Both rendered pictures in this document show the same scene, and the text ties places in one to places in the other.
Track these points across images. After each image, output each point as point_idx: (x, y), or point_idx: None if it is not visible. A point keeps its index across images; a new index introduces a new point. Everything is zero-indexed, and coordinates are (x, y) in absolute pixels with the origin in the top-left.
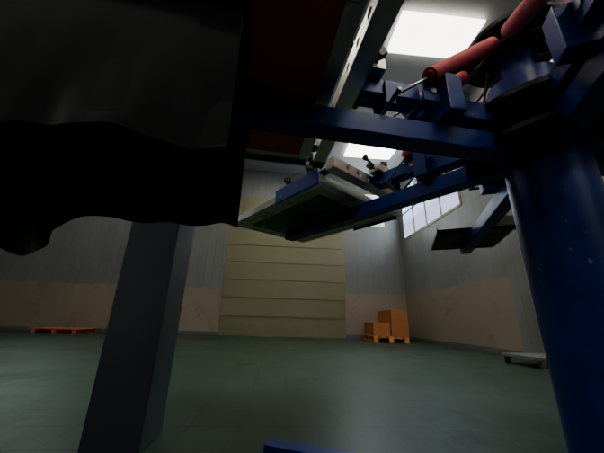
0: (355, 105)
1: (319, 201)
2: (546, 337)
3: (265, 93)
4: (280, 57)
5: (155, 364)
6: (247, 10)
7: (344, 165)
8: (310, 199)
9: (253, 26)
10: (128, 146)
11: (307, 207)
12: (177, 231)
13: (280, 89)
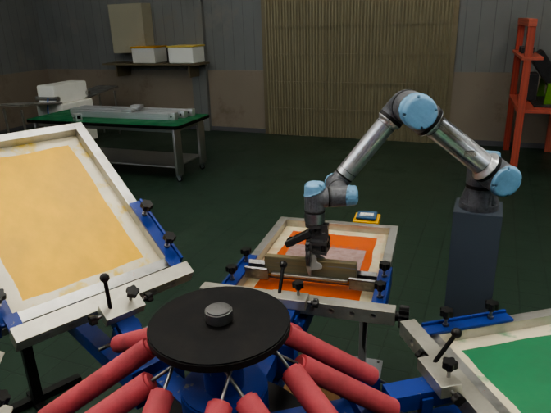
0: (299, 314)
1: (490, 359)
2: None
3: (307, 287)
4: (278, 287)
5: (435, 406)
6: None
7: (408, 338)
8: (485, 349)
9: (269, 278)
10: None
11: (518, 355)
12: (443, 318)
13: (300, 291)
